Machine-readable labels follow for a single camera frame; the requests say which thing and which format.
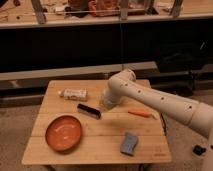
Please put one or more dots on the wooden table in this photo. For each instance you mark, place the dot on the wooden table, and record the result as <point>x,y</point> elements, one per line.
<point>102,138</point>

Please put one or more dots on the wooden shelf rail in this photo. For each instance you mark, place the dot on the wooden shelf rail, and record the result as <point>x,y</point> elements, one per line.
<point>8,76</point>

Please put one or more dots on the blue sponge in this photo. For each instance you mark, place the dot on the blue sponge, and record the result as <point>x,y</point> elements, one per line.
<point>129,143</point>

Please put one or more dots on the white lying bottle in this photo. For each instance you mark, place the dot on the white lying bottle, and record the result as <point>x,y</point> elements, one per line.
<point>73,94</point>

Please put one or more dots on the black object on floor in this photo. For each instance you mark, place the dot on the black object on floor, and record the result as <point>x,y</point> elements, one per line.
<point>198,150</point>

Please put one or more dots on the black whiteboard eraser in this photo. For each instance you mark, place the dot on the black whiteboard eraser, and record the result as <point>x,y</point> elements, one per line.
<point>89,111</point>

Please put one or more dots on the orange carrot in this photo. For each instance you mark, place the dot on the orange carrot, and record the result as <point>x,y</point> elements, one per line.
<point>142,113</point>

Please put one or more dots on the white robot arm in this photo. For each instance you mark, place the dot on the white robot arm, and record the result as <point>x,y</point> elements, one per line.
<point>196,115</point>

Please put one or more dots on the orange bowl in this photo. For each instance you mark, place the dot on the orange bowl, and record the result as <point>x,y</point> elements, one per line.
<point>63,133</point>

